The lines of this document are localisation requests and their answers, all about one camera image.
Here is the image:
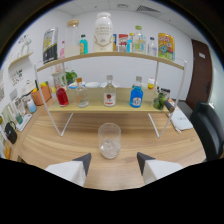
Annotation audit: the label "clear drinking glass with ice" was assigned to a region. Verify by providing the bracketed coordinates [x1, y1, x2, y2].
[97, 122, 122, 160]

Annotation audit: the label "blue liquid bottle grey cap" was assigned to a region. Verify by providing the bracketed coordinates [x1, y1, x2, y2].
[129, 75, 144, 109]

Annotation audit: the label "red wall poster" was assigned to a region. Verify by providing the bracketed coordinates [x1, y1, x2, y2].
[118, 33, 129, 53]

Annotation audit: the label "green limes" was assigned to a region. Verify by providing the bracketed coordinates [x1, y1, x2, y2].
[152, 91, 168, 111]

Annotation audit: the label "brown door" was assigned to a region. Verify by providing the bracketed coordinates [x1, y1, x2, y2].
[185, 39, 214, 111]

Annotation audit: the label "clear bottle red label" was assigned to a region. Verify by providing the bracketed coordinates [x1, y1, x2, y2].
[103, 74, 117, 108]

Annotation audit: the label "blue rimmed bowl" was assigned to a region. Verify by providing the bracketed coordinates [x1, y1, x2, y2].
[68, 81, 86, 90]

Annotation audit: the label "blue wall poster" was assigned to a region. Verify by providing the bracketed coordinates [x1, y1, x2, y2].
[112, 33, 118, 53]

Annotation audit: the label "small red liquid bottle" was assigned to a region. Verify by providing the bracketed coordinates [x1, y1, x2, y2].
[54, 84, 70, 108]

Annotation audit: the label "two-tier wooden shelf rack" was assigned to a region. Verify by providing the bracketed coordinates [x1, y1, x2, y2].
[33, 51, 188, 139]

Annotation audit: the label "ceiling air vent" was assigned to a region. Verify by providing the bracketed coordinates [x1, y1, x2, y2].
[135, 4, 161, 14]

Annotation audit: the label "glass jar cork lid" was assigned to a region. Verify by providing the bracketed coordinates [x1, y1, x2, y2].
[63, 19, 81, 58]

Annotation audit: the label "wooden wall shelf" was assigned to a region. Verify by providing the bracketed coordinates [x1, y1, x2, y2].
[8, 51, 35, 69]

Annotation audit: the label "clear bottle blue cap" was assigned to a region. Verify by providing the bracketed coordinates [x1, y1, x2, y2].
[147, 36, 158, 57]

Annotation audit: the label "clear bottle orange cap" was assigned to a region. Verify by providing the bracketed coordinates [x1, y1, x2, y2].
[75, 77, 90, 109]

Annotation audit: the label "white figurine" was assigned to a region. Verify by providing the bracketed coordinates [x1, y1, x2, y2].
[19, 34, 33, 56]

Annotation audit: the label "small teal bottle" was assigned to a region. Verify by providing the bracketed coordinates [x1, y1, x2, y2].
[79, 34, 89, 55]

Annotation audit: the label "teal cup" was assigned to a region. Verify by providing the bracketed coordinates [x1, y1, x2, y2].
[14, 112, 24, 125]

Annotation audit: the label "orange storage basket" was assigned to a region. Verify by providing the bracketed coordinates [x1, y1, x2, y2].
[30, 83, 53, 107]

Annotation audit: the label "green potted plant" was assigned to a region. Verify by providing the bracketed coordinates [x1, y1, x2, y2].
[64, 69, 78, 86]

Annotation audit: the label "large black yellow can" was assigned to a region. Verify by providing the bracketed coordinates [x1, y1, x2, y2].
[42, 27, 59, 65]

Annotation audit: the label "light blue small bottle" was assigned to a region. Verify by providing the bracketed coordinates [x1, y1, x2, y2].
[26, 98, 38, 114]

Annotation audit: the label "black kettle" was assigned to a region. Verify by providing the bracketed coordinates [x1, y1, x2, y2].
[4, 120, 18, 145]

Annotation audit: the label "blue bottle yellow cap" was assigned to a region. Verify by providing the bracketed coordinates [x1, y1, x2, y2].
[126, 32, 135, 53]

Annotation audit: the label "dark wooden muddler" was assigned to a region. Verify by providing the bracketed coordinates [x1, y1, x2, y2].
[163, 99, 176, 114]

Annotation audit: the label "black armchair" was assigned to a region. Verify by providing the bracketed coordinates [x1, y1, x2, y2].
[189, 100, 224, 163]

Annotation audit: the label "large white bottle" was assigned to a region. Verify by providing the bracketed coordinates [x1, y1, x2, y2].
[93, 11, 114, 53]

